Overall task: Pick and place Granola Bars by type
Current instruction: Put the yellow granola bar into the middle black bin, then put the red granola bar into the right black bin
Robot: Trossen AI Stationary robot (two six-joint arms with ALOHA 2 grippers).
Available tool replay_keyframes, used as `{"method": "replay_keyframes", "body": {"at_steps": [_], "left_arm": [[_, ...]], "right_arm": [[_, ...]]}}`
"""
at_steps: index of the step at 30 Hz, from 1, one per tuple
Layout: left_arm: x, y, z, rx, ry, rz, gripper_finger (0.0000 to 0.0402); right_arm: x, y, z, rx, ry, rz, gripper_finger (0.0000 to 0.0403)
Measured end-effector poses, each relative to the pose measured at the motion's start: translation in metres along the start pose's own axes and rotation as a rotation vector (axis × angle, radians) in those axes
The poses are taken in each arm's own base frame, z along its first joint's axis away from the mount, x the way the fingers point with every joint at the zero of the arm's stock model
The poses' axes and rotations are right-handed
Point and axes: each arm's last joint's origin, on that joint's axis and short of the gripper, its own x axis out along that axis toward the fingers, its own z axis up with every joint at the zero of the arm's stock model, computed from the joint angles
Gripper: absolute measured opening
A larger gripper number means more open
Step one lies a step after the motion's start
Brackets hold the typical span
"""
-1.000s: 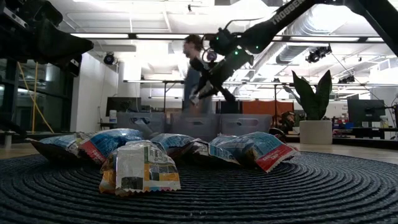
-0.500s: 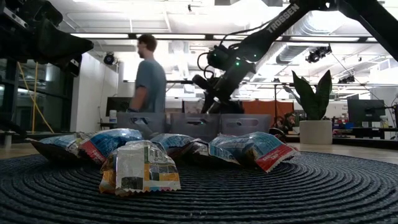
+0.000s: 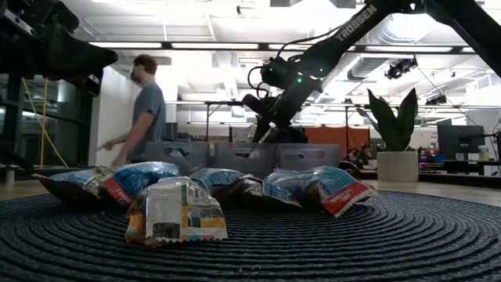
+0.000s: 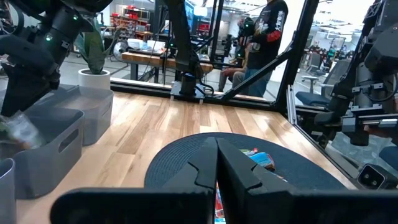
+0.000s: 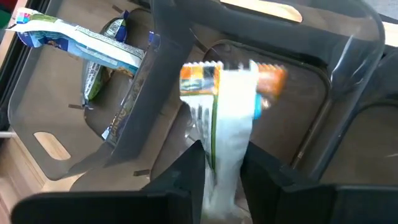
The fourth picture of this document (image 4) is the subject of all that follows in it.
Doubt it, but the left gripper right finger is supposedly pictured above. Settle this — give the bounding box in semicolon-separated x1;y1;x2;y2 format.
217;138;295;191

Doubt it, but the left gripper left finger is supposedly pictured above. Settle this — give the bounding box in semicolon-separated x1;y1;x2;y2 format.
161;137;218;189

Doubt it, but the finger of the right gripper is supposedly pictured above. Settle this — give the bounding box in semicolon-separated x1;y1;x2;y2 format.
1;69;35;116
9;72;59;116

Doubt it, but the silver green granola bar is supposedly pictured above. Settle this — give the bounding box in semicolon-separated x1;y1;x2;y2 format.
239;147;259;157
0;111;47;151

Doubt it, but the blue red-ended granola bar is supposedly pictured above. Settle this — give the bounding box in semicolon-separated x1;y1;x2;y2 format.
214;183;226;224
248;151;277;172

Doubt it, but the white round plant pot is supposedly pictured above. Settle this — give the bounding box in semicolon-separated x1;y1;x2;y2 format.
77;68;112;91

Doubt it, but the round dark woven mat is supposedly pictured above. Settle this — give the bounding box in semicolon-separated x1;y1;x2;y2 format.
144;132;348;191

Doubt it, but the green snake plant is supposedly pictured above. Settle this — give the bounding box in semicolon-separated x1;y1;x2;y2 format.
73;18;123;75

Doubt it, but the grey plastic bin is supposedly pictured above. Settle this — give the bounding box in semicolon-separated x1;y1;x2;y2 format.
0;105;85;200
29;83;114;146
0;157;17;224

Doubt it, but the silver round fan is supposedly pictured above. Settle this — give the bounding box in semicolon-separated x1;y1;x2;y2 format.
112;40;129;62

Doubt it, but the person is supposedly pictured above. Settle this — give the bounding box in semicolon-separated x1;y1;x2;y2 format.
217;67;249;93
243;0;289;98

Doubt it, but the grey office chair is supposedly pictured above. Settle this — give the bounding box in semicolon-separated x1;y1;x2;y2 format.
295;58;352;108

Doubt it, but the clear plastic box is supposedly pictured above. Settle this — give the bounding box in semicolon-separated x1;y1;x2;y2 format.
126;37;167;54

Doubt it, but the red parts shelf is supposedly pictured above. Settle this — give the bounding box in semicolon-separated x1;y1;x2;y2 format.
110;4;152;32

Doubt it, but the wooden workbench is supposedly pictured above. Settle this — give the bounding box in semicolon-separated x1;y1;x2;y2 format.
121;51;214;85

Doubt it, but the black box white socket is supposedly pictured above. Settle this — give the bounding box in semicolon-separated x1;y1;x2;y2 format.
356;163;389;190

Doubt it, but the person's hand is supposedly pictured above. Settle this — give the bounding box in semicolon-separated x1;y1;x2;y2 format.
363;123;398;139

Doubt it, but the blue chair seat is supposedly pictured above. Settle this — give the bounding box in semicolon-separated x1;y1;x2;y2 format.
377;145;398;172

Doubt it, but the blue lit monitor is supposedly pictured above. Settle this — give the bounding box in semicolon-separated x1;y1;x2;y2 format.
185;0;196;32

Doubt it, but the black rig frame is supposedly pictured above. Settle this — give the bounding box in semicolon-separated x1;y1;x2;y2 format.
110;0;358;187

